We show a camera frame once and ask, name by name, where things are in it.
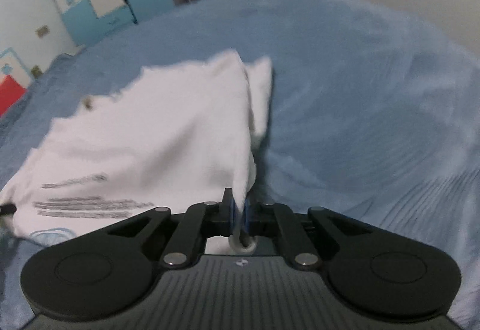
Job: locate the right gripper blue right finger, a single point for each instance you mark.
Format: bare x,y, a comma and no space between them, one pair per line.
284,228

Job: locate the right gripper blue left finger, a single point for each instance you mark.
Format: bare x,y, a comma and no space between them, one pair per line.
199,223

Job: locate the white Nevada sweatshirt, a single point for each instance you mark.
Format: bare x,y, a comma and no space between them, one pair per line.
175,136

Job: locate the red pillow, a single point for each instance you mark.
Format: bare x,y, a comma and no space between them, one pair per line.
10,93

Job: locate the bronze bedside socket plate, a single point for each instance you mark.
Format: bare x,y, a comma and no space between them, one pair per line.
36,72

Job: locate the blue bedspread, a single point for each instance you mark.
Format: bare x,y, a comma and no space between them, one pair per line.
374,112

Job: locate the apple pattern headboard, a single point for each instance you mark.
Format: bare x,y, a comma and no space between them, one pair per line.
11,64

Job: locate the bronze wall switch plate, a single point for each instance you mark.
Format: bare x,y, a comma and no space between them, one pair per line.
42,31

